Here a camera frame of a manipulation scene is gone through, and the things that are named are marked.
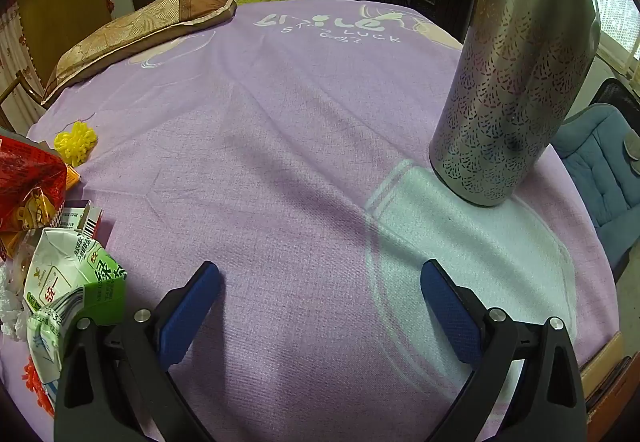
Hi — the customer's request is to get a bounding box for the wooden chair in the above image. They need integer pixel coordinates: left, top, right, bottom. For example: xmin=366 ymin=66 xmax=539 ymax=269
xmin=0 ymin=72 xmax=51 ymax=133

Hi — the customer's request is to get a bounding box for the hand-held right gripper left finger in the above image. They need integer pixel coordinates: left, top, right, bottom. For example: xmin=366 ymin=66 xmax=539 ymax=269
xmin=54 ymin=260 xmax=222 ymax=442

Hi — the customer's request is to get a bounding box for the orange packet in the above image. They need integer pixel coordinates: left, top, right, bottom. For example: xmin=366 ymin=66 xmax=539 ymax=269
xmin=0 ymin=242 xmax=41 ymax=338

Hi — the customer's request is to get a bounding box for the red white curtain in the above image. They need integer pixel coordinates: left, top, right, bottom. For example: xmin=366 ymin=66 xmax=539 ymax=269
xmin=0 ymin=6 xmax=46 ymax=133

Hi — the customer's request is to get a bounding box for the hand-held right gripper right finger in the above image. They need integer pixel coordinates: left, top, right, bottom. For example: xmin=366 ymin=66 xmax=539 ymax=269
xmin=420 ymin=258 xmax=587 ymax=442

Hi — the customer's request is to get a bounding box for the blue chair cushion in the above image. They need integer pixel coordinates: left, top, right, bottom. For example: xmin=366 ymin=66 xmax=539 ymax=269
xmin=552 ymin=102 xmax=640 ymax=253

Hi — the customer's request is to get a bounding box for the red snack bag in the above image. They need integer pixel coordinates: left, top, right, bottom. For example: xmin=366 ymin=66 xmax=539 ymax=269
xmin=0 ymin=134 xmax=68 ymax=233

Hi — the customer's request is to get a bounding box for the patterned steel bottle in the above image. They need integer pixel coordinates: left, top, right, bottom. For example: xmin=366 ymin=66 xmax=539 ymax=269
xmin=429 ymin=0 xmax=602 ymax=207

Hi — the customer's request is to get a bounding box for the yellow spiky ball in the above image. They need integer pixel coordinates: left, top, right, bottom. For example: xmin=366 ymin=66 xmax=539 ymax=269
xmin=54 ymin=122 xmax=99 ymax=167

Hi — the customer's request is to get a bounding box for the small white box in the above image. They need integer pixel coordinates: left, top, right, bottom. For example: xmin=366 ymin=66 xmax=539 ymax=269
xmin=52 ymin=202 xmax=105 ymax=240

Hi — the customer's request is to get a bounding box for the purple printed sheet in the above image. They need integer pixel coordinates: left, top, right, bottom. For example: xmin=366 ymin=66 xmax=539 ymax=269
xmin=0 ymin=0 xmax=618 ymax=442

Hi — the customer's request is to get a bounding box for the green white drink carton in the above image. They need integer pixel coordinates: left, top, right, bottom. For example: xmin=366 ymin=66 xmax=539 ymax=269
xmin=22 ymin=227 xmax=128 ymax=383

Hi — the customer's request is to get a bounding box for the brown gold pillow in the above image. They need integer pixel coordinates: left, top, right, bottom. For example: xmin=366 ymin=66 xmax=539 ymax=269
xmin=41 ymin=0 xmax=238 ymax=106

